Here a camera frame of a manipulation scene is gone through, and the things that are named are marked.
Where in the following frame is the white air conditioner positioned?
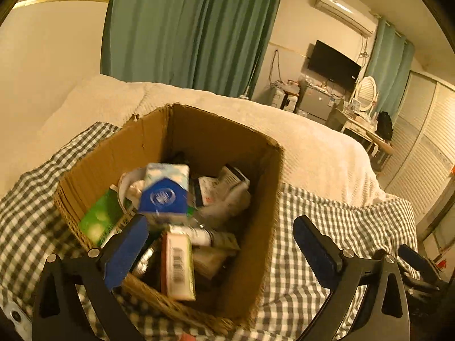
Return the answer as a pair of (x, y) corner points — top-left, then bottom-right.
(315, 0), (377, 38)

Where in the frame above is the wooden chair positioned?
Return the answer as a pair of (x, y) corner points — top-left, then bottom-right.
(368, 137), (394, 173)

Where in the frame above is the grey mini fridge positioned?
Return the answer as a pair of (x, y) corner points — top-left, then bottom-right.
(298, 80), (337, 121)

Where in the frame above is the white bedspread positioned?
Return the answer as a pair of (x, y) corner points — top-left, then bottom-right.
(0, 74), (395, 207)

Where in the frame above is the white dressing table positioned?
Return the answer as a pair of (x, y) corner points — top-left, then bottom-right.
(329, 108), (393, 157)

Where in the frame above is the white red print carton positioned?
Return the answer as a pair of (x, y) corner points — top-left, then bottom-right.
(197, 176), (225, 207)

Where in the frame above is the black television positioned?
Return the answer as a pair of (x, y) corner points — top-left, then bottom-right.
(307, 40), (362, 89)

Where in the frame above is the brown cardboard box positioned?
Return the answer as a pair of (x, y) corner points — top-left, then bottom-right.
(53, 103), (285, 331)

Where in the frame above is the white tube black cap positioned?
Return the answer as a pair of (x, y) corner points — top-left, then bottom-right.
(185, 226), (218, 246)

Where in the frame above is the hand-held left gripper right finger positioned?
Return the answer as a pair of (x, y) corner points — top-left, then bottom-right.
(293, 215), (411, 341)

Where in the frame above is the black backpack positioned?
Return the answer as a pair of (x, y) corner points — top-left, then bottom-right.
(377, 111), (394, 141)

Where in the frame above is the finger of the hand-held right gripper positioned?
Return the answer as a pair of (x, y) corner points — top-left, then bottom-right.
(397, 244), (443, 285)

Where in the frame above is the wide green curtain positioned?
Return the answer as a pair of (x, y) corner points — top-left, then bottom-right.
(101, 0), (288, 98)

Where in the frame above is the narrow green curtain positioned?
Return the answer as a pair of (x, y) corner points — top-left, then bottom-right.
(364, 18), (416, 114)

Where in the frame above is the green medicine box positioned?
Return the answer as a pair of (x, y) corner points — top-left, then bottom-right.
(78, 188), (134, 244)

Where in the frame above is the black wall cable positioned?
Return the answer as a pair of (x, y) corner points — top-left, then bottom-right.
(270, 50), (286, 86)

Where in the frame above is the oval white mirror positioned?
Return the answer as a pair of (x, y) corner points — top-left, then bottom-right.
(353, 76), (378, 113)

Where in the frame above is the checkered cloth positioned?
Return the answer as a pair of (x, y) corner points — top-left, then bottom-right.
(0, 121), (420, 341)

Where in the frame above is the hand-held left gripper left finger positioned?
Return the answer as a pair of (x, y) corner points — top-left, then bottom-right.
(32, 215), (150, 341)

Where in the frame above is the white louvered wardrobe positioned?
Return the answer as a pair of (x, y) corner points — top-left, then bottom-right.
(384, 71), (455, 228)

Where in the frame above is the blue tissue pack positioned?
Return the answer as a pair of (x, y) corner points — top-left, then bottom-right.
(138, 163), (191, 225)

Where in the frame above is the crumpled white packet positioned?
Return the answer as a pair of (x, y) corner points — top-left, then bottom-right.
(210, 188), (250, 221)

